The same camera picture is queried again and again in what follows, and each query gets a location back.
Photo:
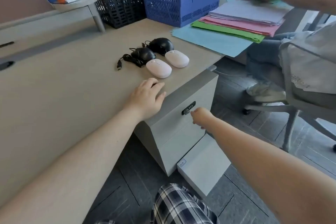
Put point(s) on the person's right hand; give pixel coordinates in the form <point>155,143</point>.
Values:
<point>200,117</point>

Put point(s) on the person's left hand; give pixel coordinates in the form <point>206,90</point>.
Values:
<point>147,97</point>

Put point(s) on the person's left forearm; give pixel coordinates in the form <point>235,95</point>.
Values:
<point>78,166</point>

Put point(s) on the person's right forearm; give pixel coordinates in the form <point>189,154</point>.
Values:
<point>262,174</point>

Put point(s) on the grey drawer cabinet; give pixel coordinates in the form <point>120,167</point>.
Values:
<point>151,145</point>

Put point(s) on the grey labelled cabinet drawer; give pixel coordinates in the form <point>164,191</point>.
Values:
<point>204,166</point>

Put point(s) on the large light blue paper sheet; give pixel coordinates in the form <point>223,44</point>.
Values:
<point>210,40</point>

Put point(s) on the grey office chair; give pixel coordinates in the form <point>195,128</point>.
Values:
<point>290,126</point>

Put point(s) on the green paper stack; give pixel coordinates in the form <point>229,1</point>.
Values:
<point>223,30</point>

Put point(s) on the pink paper stack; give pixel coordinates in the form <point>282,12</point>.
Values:
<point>236,25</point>

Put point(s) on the pale lilac paper stack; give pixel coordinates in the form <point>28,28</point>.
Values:
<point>249,12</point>

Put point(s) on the grey desk shelf riser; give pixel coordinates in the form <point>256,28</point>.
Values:
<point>73,6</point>

